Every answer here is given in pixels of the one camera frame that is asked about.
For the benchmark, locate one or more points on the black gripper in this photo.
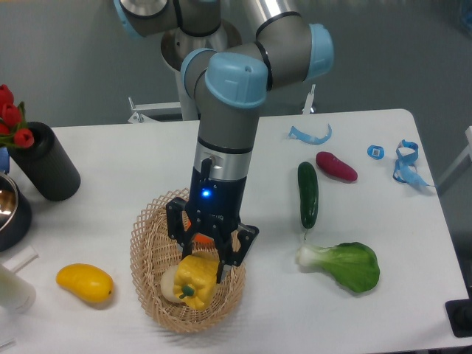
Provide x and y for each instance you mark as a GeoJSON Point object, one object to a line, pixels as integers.
{"type": "Point", "coordinates": [214, 211]}

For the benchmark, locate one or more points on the yellow bell pepper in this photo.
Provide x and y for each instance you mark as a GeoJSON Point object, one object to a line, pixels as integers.
{"type": "Point", "coordinates": [195, 281]}

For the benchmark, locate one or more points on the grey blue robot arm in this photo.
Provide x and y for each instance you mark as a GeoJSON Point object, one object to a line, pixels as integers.
{"type": "Point", "coordinates": [227, 82]}

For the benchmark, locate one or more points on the woven wicker basket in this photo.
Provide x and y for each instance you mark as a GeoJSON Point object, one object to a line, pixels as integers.
{"type": "Point", "coordinates": [153, 252]}

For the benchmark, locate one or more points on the orange fruit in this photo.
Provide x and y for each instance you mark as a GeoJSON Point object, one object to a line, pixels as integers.
{"type": "Point", "coordinates": [200, 238]}

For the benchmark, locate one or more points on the beige round bun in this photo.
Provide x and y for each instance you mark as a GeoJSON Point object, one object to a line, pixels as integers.
{"type": "Point", "coordinates": [167, 284]}

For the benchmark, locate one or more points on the green cucumber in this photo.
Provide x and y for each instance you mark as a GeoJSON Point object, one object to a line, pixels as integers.
{"type": "Point", "coordinates": [308, 194]}

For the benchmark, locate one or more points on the curved blue tape strip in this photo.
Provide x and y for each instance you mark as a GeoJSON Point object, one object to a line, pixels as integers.
{"type": "Point", "coordinates": [294, 133]}

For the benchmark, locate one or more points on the purple sweet potato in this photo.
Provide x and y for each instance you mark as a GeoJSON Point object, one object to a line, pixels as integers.
{"type": "Point", "coordinates": [335, 167]}

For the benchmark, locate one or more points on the yellow mango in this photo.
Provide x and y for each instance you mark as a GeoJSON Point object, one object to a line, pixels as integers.
{"type": "Point", "coordinates": [88, 282]}

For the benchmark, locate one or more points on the green bok choy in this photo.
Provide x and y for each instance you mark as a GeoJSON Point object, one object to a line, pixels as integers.
{"type": "Point", "coordinates": [352, 265]}

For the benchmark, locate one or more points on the black cylindrical vase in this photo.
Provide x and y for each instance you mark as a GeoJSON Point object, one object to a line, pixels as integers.
{"type": "Point", "coordinates": [47, 165]}

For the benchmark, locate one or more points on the small blue tape roll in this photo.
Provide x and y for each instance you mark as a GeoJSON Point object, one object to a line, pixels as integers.
{"type": "Point", "coordinates": [375, 152]}

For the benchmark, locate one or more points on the white paper slip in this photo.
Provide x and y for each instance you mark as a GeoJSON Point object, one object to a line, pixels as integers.
{"type": "Point", "coordinates": [21, 259]}

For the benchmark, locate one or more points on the dark metal bowl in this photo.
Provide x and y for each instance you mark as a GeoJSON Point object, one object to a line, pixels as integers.
{"type": "Point", "coordinates": [16, 213]}

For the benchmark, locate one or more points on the tangled blue ribbon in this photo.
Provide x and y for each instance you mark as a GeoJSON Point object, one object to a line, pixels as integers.
{"type": "Point", "coordinates": [405, 171]}

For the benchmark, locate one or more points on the white plastic cylinder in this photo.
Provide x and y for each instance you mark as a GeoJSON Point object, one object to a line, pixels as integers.
{"type": "Point", "coordinates": [17, 295]}

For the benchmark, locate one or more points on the red tulip bouquet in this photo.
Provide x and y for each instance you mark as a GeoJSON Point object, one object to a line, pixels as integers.
{"type": "Point", "coordinates": [14, 129]}

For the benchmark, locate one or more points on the black device at edge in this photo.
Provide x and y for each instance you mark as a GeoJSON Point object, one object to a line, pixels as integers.
{"type": "Point", "coordinates": [459, 315]}

